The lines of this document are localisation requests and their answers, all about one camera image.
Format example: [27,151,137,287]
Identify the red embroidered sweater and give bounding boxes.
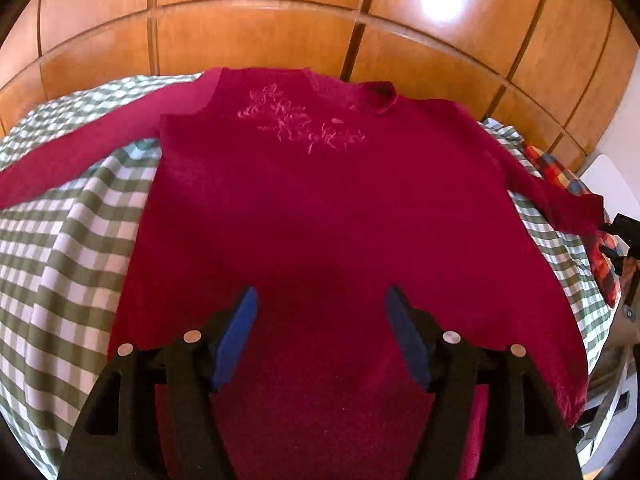
[0,66,607,480]

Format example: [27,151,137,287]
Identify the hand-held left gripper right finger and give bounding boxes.
[384,285,583,480]

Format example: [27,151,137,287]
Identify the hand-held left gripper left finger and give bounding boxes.
[57,286,259,480]

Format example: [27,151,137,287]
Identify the green checked blanket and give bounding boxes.
[0,72,623,480]

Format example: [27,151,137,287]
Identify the grey metal frame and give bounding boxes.
[572,280,640,461]

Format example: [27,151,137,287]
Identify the wooden wardrobe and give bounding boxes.
[0,0,640,173]

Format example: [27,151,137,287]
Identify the colourful plaid cloth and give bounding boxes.
[522,144,623,311]

